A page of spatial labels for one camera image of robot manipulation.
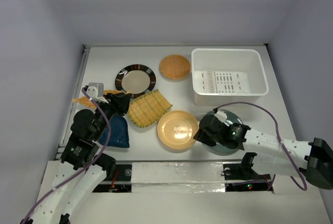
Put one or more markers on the orange fish-shaped woven basket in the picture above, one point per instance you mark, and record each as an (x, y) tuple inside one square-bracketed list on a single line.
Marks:
[(85, 102)]

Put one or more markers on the teal round ceramic plate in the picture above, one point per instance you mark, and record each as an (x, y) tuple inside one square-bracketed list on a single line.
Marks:
[(220, 149)]

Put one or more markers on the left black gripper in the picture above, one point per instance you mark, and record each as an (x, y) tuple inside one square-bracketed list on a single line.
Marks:
[(119, 102)]

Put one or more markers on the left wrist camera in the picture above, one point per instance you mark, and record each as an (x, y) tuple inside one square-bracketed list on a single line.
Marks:
[(95, 90)]

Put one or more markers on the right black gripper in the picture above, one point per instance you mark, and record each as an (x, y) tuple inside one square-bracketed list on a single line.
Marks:
[(200, 135)]

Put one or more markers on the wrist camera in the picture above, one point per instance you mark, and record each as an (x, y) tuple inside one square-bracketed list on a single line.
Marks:
[(220, 114), (95, 90)]

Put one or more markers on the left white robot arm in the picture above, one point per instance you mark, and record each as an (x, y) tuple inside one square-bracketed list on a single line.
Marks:
[(83, 164)]

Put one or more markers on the round woven bamboo plate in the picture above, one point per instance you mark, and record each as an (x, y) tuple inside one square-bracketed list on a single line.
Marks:
[(175, 67)]

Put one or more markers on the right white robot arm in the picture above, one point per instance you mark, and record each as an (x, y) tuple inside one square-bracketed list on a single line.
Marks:
[(265, 154)]

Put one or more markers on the white dish rack insert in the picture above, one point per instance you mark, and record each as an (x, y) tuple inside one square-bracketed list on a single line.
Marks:
[(221, 82)]

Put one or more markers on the aluminium rail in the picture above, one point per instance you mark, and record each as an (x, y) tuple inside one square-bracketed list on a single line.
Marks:
[(72, 107)]

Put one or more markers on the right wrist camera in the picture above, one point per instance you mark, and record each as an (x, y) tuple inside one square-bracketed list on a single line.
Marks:
[(220, 114)]

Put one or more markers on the white plastic bin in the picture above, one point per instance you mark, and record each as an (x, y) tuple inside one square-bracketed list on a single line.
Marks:
[(230, 60)]

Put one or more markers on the dark striped rim ceramic plate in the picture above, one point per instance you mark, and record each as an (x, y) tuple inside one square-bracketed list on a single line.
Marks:
[(137, 79)]

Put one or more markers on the green-edged bamboo tray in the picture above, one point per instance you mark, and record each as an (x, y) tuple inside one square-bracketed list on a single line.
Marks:
[(148, 108)]

